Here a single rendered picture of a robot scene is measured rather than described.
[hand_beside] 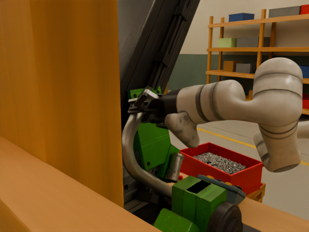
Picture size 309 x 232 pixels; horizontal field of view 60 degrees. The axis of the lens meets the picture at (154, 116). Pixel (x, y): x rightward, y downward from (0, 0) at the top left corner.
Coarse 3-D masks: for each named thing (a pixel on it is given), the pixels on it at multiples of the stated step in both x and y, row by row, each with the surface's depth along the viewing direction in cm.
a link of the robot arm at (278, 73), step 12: (276, 60) 40; (288, 60) 40; (264, 72) 40; (276, 72) 39; (288, 72) 39; (300, 72) 40; (264, 84) 39; (276, 84) 38; (288, 84) 38; (300, 84) 39; (252, 96) 42; (300, 96) 39; (276, 132) 47
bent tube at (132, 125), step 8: (144, 112) 64; (128, 120) 61; (136, 120) 61; (128, 128) 60; (136, 128) 61; (128, 136) 59; (128, 144) 59; (128, 152) 59; (128, 160) 59; (128, 168) 59; (136, 168) 60; (136, 176) 60; (144, 176) 61; (152, 176) 63; (144, 184) 62; (152, 184) 63; (160, 184) 65; (160, 192) 66; (168, 192) 67
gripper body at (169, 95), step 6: (174, 90) 53; (162, 96) 54; (168, 96) 53; (174, 96) 51; (156, 102) 54; (162, 102) 54; (168, 102) 52; (174, 102) 51; (156, 108) 56; (162, 108) 55; (168, 108) 52; (174, 108) 51; (156, 114) 58; (162, 114) 57
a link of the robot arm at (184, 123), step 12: (180, 96) 50; (192, 96) 48; (180, 108) 50; (192, 108) 48; (168, 120) 47; (180, 120) 48; (192, 120) 50; (204, 120) 49; (180, 132) 48; (192, 132) 50; (192, 144) 50
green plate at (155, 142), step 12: (132, 96) 67; (144, 132) 69; (156, 132) 72; (168, 132) 76; (144, 144) 69; (156, 144) 72; (168, 144) 75; (144, 156) 68; (156, 156) 71; (144, 168) 68
